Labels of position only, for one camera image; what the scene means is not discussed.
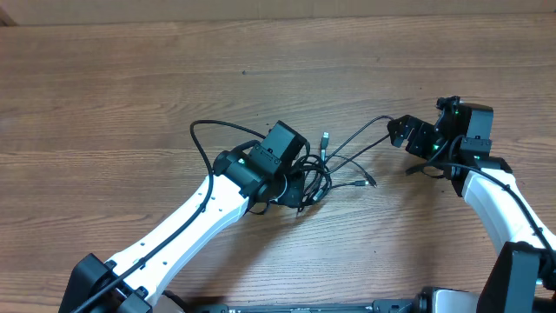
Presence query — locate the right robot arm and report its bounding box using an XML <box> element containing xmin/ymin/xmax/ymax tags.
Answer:
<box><xmin>387</xmin><ymin>97</ymin><xmax>555</xmax><ymax>312</ymax></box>

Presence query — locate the black cable bundle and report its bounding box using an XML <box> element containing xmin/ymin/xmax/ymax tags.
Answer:
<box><xmin>288</xmin><ymin>114</ymin><xmax>396</xmax><ymax>215</ymax></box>

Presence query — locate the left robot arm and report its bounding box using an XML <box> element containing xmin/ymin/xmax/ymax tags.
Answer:
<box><xmin>59</xmin><ymin>121</ymin><xmax>310</xmax><ymax>312</ymax></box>

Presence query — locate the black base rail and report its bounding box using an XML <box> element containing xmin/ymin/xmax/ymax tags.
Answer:
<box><xmin>151</xmin><ymin>286</ymin><xmax>496</xmax><ymax>313</ymax></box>

